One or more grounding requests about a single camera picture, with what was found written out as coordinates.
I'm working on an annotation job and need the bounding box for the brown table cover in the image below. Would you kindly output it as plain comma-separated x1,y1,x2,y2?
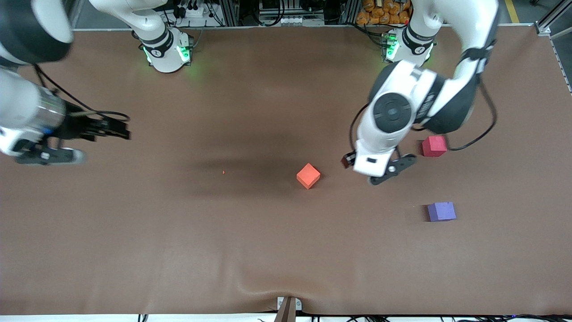
0,25,572,316

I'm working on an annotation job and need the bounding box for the metal clamp bracket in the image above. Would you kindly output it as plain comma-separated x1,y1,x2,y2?
274,296,303,322

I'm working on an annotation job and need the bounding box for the white power strip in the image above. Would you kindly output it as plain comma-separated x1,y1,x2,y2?
172,0,207,19

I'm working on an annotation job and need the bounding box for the orange foam block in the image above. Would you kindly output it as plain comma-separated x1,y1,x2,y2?
296,163,321,190

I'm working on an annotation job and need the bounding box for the red foam block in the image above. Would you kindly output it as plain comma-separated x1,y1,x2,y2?
422,136,448,157

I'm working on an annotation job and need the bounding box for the aluminium frame strut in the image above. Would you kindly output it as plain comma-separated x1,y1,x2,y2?
534,0,572,36

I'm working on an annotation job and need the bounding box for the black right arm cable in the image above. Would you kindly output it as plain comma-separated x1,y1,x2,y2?
34,63,131,123

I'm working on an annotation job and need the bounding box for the purple foam block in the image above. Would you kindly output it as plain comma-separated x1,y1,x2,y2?
427,202,457,222

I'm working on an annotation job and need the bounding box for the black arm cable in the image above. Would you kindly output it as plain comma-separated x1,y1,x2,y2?
34,63,131,123
349,76,498,153

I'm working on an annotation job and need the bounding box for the bag of orange items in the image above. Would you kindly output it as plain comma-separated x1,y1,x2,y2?
356,0,412,26

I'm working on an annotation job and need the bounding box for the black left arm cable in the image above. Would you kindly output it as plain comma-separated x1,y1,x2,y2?
349,76,498,153

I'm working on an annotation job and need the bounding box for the row of white plugs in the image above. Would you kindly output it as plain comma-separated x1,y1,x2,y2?
285,15,325,26

